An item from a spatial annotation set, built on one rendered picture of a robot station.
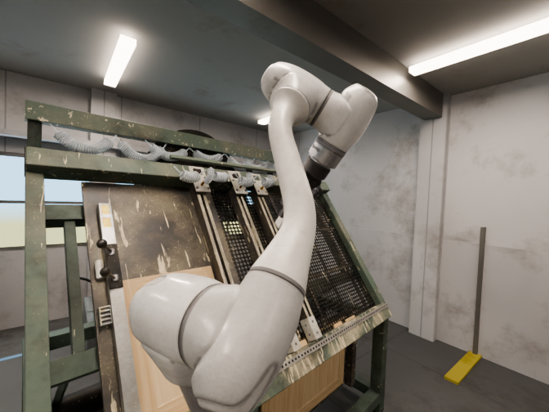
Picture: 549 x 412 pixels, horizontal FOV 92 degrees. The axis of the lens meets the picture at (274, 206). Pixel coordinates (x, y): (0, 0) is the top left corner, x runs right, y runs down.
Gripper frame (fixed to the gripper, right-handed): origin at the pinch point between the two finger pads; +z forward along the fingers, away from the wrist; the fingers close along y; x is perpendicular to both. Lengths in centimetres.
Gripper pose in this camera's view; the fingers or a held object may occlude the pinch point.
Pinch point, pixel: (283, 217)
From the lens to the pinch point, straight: 81.6
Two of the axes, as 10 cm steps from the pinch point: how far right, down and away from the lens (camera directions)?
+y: -7.9, -2.3, -5.7
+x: 3.6, 5.8, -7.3
